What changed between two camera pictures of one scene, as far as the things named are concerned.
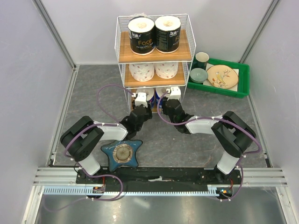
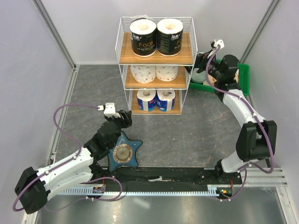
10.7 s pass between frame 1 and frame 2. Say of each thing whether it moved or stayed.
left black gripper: moved
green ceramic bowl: stayed
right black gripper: moved
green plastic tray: stayed
